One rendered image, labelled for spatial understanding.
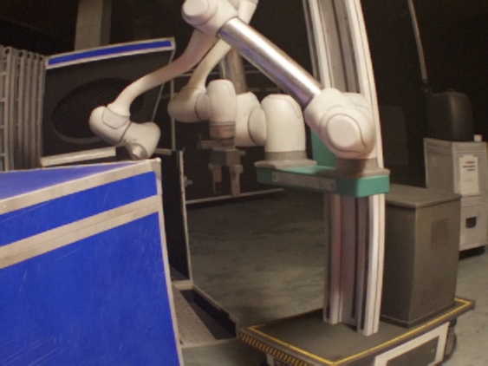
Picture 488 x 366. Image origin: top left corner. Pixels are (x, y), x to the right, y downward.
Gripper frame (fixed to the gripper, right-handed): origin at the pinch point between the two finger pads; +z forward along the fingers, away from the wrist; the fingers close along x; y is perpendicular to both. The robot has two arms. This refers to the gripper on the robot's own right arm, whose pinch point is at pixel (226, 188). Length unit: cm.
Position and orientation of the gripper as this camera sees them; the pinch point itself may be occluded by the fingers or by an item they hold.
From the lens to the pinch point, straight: 236.9
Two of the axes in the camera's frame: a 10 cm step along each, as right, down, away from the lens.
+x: -4.6, -0.9, 8.9
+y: 8.9, -1.1, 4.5
